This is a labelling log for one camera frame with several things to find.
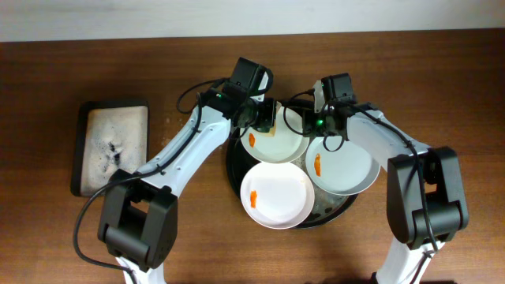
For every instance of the white plate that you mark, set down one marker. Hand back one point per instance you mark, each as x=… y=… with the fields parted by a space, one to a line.
x=281 y=146
x=278 y=196

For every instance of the white plate bottom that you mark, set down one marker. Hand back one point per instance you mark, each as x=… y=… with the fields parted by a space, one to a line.
x=278 y=196

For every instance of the black rectangular soapy tray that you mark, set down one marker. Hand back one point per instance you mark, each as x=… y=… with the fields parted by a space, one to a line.
x=110 y=135

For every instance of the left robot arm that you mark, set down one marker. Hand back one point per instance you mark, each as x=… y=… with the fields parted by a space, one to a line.
x=139 y=219

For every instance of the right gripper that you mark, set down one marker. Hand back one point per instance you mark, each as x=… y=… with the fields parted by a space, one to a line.
x=312 y=123

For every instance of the green yellow sponge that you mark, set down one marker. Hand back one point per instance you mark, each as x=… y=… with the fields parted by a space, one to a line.
x=270 y=132

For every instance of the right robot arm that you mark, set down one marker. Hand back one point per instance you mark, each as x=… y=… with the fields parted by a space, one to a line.
x=426 y=202

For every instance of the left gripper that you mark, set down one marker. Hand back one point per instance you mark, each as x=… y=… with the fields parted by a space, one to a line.
x=267 y=114

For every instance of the pale blue plate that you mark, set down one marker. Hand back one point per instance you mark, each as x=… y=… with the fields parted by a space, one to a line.
x=345 y=172

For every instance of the white plate top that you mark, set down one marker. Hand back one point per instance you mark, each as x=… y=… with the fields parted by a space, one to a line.
x=281 y=146

